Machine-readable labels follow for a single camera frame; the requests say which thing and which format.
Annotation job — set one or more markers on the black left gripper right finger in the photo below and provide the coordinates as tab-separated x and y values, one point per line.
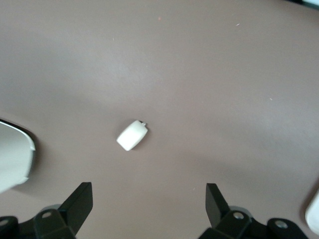
214	206

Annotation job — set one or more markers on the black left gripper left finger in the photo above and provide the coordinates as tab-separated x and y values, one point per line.
76	206

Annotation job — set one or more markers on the white steamed bun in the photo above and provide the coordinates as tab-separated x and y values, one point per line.
132	136

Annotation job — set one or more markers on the white round plate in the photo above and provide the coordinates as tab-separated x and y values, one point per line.
314	214

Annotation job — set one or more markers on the white rounded housing with dark edge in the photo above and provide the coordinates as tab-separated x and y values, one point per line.
13	154

